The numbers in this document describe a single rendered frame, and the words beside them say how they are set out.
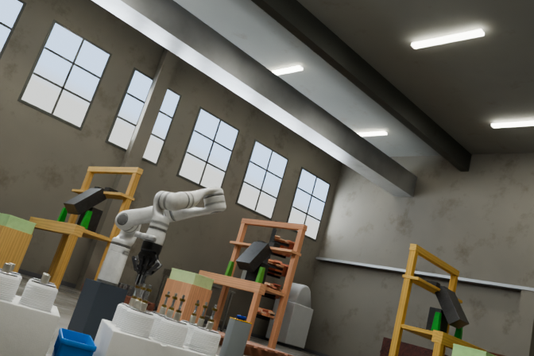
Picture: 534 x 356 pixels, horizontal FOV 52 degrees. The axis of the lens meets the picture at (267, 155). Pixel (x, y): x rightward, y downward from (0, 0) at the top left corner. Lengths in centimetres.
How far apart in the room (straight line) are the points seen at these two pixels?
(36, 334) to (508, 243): 1160
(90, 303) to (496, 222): 1125
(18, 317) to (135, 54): 1026
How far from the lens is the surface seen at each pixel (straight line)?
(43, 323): 181
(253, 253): 828
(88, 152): 1112
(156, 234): 212
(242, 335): 218
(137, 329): 187
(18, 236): 867
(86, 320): 249
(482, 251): 1295
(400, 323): 717
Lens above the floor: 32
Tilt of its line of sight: 17 degrees up
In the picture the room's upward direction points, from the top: 16 degrees clockwise
